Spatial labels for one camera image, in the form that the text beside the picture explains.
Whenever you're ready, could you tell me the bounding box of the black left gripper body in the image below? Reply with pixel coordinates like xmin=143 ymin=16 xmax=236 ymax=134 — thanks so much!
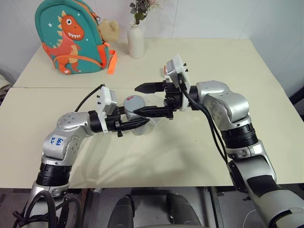
xmin=105 ymin=113 xmax=121 ymax=134

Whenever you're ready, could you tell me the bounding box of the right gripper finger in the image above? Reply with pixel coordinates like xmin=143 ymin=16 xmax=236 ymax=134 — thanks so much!
xmin=134 ymin=81 xmax=165 ymax=94
xmin=133 ymin=105 xmax=168 ymax=119

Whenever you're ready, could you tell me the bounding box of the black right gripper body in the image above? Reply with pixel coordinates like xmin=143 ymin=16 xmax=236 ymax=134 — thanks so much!
xmin=162 ymin=80 xmax=185 ymax=120

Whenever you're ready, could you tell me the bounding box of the clear plastic jar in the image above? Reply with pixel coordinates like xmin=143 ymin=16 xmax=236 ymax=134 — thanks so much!
xmin=128 ymin=115 xmax=153 ymax=136

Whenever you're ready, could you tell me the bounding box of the grey lidded clear cup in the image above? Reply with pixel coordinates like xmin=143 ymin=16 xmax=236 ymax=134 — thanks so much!
xmin=123 ymin=95 xmax=146 ymax=119

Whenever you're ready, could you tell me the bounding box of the white ceramic vase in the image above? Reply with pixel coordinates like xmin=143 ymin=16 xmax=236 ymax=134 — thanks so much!
xmin=127 ymin=20 xmax=146 ymax=59

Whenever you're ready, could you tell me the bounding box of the white handwritten label sticker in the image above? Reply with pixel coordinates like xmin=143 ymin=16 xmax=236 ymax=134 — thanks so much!
xmin=48 ymin=134 xmax=67 ymax=148

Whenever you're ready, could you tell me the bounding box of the beige plush bear charm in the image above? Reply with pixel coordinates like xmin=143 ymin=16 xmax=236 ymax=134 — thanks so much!
xmin=98 ymin=19 xmax=120 ymax=43

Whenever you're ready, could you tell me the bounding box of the dried flower bouquet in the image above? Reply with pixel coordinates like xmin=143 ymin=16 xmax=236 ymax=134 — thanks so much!
xmin=129 ymin=0 xmax=162 ymax=26

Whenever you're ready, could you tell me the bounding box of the dark rounded robot leg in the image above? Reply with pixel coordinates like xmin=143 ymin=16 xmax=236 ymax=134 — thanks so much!
xmin=165 ymin=192 xmax=203 ymax=228
xmin=113 ymin=195 xmax=135 ymax=228

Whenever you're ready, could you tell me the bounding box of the teal dinosaur backpack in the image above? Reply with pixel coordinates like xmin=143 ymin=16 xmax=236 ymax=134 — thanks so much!
xmin=35 ymin=0 xmax=118 ymax=76

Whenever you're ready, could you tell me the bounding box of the dark furniture piece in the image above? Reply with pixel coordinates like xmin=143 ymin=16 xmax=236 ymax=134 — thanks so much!
xmin=289 ymin=85 xmax=304 ymax=106

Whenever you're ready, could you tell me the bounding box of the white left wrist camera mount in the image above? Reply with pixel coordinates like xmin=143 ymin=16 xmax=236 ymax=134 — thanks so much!
xmin=96 ymin=86 xmax=119 ymax=135

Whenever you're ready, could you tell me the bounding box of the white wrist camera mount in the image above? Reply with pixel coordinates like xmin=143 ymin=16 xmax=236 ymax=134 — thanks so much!
xmin=163 ymin=54 xmax=192 ymax=112
xmin=96 ymin=86 xmax=119 ymax=135

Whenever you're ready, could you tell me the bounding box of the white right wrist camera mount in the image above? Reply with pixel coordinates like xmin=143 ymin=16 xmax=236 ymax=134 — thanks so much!
xmin=163 ymin=54 xmax=192 ymax=112

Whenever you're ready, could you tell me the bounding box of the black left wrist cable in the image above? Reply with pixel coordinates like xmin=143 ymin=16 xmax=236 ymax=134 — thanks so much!
xmin=74 ymin=83 xmax=105 ymax=112

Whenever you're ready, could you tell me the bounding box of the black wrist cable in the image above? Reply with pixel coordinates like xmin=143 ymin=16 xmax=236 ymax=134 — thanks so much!
xmin=178 ymin=73 xmax=230 ymax=165
xmin=74 ymin=83 xmax=105 ymax=112

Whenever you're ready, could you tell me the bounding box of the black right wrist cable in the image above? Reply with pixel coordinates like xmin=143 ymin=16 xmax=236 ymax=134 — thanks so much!
xmin=178 ymin=73 xmax=230 ymax=165

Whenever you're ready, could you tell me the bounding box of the black looped cable bundle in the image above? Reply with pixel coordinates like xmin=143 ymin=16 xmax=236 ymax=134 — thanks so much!
xmin=12 ymin=189 xmax=84 ymax=228

